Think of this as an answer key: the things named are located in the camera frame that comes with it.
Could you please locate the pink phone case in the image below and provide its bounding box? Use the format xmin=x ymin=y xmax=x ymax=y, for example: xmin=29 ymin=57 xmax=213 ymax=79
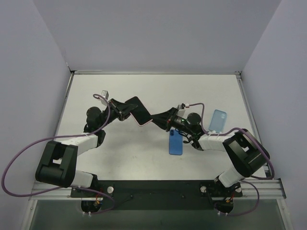
xmin=124 ymin=96 xmax=153 ymax=127

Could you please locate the light blue phone case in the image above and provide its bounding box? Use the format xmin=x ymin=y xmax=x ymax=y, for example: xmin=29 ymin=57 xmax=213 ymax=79
xmin=209 ymin=109 xmax=227 ymax=133

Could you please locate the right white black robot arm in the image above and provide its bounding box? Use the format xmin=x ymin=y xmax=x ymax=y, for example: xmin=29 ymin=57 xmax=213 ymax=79
xmin=151 ymin=108 xmax=270 ymax=188

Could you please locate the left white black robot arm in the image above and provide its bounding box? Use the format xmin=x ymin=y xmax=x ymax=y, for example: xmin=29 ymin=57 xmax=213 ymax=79
xmin=35 ymin=99 xmax=138 ymax=197

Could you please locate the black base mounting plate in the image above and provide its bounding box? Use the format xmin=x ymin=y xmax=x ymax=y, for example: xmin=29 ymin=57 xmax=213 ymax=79
xmin=71 ymin=180 xmax=243 ymax=210

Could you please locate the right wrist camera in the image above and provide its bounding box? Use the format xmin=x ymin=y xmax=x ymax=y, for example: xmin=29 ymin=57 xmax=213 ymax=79
xmin=177 ymin=103 xmax=190 ymax=117

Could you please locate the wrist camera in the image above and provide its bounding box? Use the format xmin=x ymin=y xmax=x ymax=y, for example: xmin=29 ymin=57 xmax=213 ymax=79
xmin=177 ymin=103 xmax=190 ymax=117
xmin=100 ymin=90 xmax=109 ymax=100

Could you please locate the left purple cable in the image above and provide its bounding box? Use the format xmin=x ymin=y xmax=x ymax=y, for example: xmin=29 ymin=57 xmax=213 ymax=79
xmin=1 ymin=93 xmax=116 ymax=215

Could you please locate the purple cable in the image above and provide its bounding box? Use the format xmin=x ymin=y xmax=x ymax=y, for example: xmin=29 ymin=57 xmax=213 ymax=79
xmin=1 ymin=93 xmax=116 ymax=215
xmin=188 ymin=103 xmax=275 ymax=216

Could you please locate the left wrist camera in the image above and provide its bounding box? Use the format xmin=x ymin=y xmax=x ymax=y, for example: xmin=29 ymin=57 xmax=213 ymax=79
xmin=100 ymin=90 xmax=109 ymax=100

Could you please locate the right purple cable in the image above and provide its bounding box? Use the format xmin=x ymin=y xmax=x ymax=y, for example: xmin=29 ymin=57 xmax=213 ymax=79
xmin=188 ymin=103 xmax=275 ymax=216

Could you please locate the aluminium left frame rail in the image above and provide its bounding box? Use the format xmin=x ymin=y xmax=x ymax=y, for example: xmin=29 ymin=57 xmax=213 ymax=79
xmin=51 ymin=71 xmax=74 ymax=137

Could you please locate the aluminium frame rail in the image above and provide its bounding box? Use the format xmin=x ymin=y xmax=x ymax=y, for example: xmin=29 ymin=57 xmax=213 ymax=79
xmin=236 ymin=74 xmax=280 ymax=180
xmin=51 ymin=71 xmax=74 ymax=137
xmin=73 ymin=70 xmax=242 ymax=76
xmin=29 ymin=180 xmax=286 ymax=200

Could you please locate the aluminium back frame rail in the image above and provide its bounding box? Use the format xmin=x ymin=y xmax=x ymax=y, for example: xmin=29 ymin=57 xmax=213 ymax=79
xmin=73 ymin=70 xmax=242 ymax=76

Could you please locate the aluminium right frame rail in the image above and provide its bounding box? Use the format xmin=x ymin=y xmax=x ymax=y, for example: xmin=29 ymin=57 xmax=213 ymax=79
xmin=236 ymin=74 xmax=280 ymax=180

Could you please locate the aluminium front frame rail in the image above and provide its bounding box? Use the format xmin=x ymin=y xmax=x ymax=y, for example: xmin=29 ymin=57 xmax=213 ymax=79
xmin=29 ymin=180 xmax=286 ymax=200

